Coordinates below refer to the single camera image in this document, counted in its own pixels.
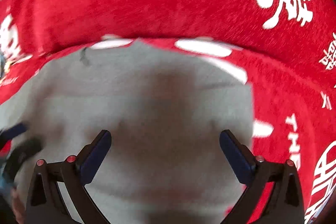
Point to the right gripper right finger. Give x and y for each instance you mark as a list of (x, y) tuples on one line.
[(285, 203)]

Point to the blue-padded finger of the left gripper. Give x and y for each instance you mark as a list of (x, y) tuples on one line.
[(12, 132)]

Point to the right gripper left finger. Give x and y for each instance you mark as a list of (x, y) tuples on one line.
[(45, 203)]

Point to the grey knit garment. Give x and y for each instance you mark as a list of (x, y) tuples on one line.
[(165, 111)]

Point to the red printed blanket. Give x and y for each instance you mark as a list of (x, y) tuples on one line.
[(283, 49)]

